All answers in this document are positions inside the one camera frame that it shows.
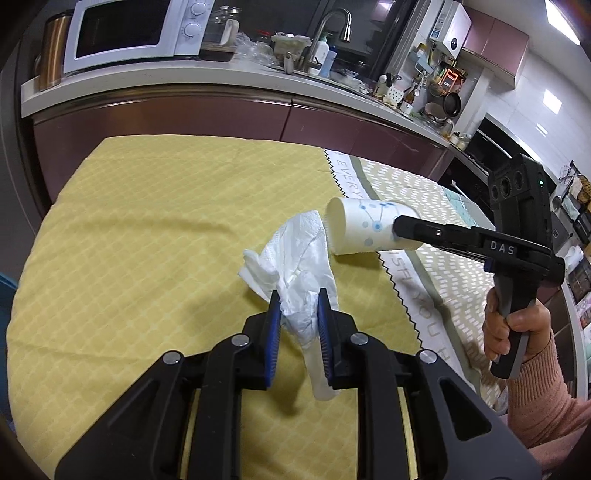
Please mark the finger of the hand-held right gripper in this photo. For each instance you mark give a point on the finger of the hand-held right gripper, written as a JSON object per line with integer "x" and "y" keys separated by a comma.
{"x": 434, "y": 233}

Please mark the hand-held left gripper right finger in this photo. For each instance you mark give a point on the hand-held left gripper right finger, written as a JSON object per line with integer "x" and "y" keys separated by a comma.
{"x": 325, "y": 341}

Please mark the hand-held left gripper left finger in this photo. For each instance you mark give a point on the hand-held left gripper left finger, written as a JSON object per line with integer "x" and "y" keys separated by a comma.
{"x": 273, "y": 341}

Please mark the blue dotted paper cup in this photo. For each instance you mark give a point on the blue dotted paper cup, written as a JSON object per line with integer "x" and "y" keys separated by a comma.
{"x": 355, "y": 226}

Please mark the white tissue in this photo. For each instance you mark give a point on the white tissue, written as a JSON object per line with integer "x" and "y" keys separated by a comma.
{"x": 300, "y": 263}

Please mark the blue trash bin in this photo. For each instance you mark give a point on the blue trash bin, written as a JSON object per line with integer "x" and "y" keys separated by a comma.
{"x": 7, "y": 284}

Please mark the person's right hand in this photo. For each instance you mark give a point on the person's right hand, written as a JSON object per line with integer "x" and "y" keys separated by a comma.
{"x": 531, "y": 323}

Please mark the black oven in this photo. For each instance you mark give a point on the black oven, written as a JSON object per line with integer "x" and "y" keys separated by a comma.
{"x": 471, "y": 157}

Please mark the black storage shelf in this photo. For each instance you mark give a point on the black storage shelf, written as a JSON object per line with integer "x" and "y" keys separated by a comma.
{"x": 577, "y": 277}

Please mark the black frying pan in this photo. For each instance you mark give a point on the black frying pan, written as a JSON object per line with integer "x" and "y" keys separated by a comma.
{"x": 452, "y": 105}

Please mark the white utensil holder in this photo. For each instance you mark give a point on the white utensil holder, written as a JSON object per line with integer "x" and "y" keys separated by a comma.
{"x": 395, "y": 96}

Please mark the orange hanging rack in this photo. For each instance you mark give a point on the orange hanging rack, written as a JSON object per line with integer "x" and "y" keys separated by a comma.
{"x": 451, "y": 79}

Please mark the yellow tablecloth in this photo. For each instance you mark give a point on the yellow tablecloth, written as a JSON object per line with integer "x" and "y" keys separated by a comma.
{"x": 138, "y": 230}

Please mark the white water heater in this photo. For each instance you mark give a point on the white water heater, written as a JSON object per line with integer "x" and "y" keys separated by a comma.
{"x": 450, "y": 27}

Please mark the blue bottle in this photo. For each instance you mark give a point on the blue bottle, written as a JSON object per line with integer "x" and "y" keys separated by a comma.
{"x": 330, "y": 62}

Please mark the white pump bottle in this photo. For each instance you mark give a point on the white pump bottle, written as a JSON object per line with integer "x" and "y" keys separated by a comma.
{"x": 319, "y": 55}

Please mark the dark window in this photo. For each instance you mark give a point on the dark window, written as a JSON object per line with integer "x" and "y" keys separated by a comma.
{"x": 369, "y": 27}

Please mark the plastic-covered food container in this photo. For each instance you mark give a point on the plastic-covered food container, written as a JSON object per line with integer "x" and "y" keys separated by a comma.
{"x": 290, "y": 46}

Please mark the steel kitchen faucet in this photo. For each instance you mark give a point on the steel kitchen faucet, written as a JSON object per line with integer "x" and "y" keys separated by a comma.
{"x": 323, "y": 23}

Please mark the kitchen counter with maroon cabinets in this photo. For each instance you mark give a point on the kitchen counter with maroon cabinets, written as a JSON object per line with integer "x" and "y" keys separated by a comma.
{"x": 184, "y": 115}

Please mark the clear plastic bags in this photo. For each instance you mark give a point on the clear plastic bags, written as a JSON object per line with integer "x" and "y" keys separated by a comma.
{"x": 256, "y": 50}

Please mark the glass pitcher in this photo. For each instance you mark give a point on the glass pitcher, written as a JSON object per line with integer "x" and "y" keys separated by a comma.
{"x": 221, "y": 27}

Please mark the white microwave oven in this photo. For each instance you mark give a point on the white microwave oven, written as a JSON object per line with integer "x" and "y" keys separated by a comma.
{"x": 124, "y": 27}

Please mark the copper thermos mug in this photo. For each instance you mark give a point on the copper thermos mug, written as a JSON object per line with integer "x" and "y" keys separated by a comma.
{"x": 53, "y": 46}

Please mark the pink wall cabinet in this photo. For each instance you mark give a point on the pink wall cabinet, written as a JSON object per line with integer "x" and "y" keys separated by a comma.
{"x": 498, "y": 46}

